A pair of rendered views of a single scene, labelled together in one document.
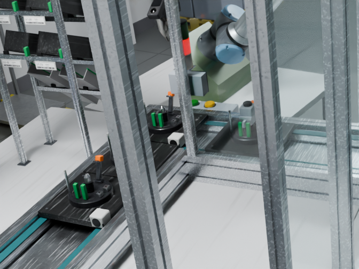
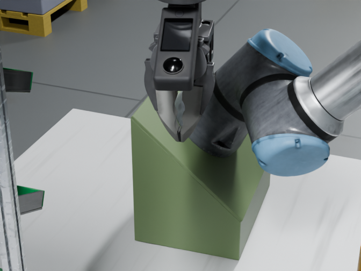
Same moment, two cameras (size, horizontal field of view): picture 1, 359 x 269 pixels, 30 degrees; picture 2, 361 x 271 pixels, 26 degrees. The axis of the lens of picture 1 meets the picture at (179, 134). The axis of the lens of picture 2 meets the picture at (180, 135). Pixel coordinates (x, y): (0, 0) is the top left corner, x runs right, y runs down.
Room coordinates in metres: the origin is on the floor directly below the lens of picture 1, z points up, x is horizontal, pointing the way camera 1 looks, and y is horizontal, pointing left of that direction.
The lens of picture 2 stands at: (1.56, 0.33, 1.73)
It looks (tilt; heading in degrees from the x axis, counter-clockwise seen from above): 29 degrees down; 338
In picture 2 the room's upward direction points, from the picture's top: straight up
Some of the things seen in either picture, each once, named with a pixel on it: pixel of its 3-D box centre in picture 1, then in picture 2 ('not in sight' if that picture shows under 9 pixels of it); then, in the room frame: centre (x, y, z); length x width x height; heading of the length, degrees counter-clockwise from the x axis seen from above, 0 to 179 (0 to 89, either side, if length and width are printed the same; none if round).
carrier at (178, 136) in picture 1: (163, 115); not in sight; (2.21, 0.05, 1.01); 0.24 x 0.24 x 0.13; 59
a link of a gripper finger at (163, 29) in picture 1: (165, 28); (171, 104); (2.44, -0.01, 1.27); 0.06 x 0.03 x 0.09; 149
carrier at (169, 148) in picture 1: (129, 147); not in sight; (2.00, 0.17, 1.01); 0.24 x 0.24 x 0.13; 59
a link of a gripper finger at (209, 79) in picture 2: not in sight; (196, 81); (2.40, -0.03, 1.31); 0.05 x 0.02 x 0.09; 59
